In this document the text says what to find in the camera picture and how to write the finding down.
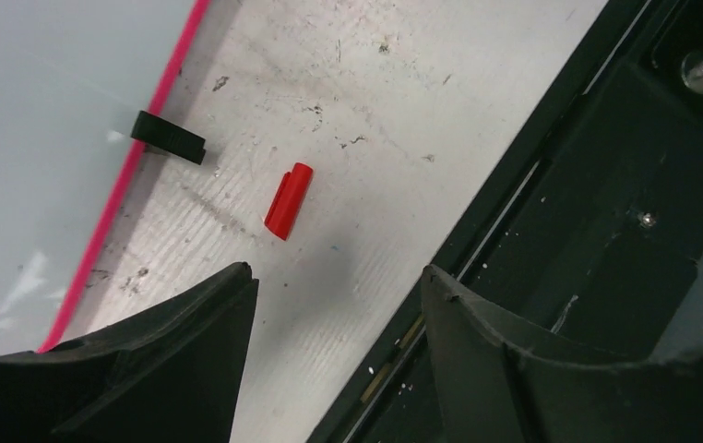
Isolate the black whiteboard clip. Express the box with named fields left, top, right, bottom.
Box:
left=130, top=111, right=207, bottom=165

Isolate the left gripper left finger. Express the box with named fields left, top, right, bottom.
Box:
left=0, top=262, right=258, bottom=442

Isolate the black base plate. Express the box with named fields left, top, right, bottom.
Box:
left=310, top=1, right=703, bottom=442

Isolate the red marker cap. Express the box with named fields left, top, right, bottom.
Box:
left=264, top=162, right=314, bottom=241

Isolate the pink framed whiteboard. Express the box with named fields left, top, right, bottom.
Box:
left=0, top=1, right=209, bottom=355

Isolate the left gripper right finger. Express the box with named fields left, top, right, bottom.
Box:
left=420, top=265, right=703, bottom=442

